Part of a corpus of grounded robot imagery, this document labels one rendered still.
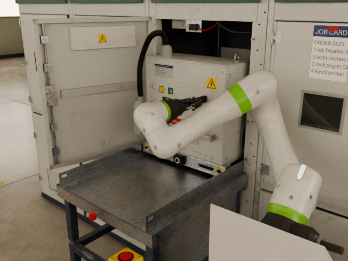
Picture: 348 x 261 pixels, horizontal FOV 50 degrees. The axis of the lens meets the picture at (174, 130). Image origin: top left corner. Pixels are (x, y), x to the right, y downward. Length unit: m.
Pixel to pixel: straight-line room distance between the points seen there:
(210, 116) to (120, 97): 0.81
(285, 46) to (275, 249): 0.86
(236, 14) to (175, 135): 0.67
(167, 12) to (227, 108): 0.80
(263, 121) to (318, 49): 0.35
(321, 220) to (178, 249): 0.63
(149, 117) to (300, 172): 0.57
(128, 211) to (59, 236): 1.51
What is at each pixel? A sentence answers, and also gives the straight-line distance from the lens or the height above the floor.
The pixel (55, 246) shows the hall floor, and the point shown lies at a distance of 2.92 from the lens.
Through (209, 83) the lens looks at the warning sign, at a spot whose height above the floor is 1.30.
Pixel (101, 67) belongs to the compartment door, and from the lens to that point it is 2.01.
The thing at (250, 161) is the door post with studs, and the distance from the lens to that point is 1.86.
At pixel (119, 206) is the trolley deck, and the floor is 0.85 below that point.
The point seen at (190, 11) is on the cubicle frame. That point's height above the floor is 1.61.
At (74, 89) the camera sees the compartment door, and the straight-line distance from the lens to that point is 1.96.
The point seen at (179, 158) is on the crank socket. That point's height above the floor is 0.91.
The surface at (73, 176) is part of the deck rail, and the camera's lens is 1.83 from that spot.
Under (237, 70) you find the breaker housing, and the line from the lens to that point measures 1.73.
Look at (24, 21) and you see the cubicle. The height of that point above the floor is 1.52.
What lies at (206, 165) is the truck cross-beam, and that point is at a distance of 1.82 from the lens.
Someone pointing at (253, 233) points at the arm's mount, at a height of 1.01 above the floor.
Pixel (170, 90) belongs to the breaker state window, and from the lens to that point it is 1.86.
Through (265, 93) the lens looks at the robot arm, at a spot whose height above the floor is 1.33.
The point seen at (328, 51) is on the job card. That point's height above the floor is 1.47.
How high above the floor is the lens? 1.64
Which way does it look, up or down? 19 degrees down
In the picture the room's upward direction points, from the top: straight up
